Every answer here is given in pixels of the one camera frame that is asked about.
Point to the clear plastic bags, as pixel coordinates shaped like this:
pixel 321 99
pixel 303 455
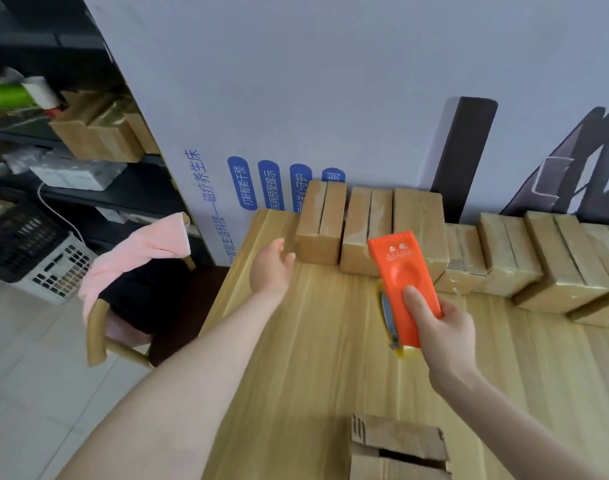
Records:
pixel 12 159

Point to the green roll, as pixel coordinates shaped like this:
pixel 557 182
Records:
pixel 7 95

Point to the person's right hand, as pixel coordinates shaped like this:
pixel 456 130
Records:
pixel 447 344

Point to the person's right thumb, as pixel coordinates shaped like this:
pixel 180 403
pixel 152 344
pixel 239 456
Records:
pixel 418 309

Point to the person's left hand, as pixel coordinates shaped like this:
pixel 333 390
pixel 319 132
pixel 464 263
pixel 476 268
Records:
pixel 269 272

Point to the black plastic basket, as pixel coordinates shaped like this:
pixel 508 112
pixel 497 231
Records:
pixel 19 242

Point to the person's left forearm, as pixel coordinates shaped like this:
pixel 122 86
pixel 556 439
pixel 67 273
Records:
pixel 194 394

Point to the open brown cardboard box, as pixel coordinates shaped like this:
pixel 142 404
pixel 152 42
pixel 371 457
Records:
pixel 399 439

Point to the white flat box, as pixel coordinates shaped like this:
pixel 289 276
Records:
pixel 77 170

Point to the brown cardboard boxes on shelf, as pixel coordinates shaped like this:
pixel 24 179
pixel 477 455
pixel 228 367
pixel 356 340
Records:
pixel 102 127

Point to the person's left thumb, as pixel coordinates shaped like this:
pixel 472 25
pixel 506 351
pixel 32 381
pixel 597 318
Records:
pixel 290 260

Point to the row of taped cardboard boxes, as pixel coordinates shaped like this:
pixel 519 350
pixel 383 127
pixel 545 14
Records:
pixel 484 254

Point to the white paper roll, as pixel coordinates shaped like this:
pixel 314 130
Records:
pixel 42 92

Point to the black metal shelf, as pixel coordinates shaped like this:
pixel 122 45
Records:
pixel 84 39

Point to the large white printed carton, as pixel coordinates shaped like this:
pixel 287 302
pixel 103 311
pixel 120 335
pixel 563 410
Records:
pixel 304 84

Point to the pink cloth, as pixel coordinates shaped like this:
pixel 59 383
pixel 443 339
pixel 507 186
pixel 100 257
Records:
pixel 134 249

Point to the black garment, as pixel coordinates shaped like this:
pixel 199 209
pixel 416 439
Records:
pixel 144 294

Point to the orange tape dispenser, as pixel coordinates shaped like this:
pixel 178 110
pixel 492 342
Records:
pixel 402 264

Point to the person's right forearm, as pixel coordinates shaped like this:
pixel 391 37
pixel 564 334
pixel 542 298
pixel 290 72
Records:
pixel 504 434

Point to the wooden chair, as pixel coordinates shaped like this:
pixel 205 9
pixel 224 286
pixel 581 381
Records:
pixel 97 334

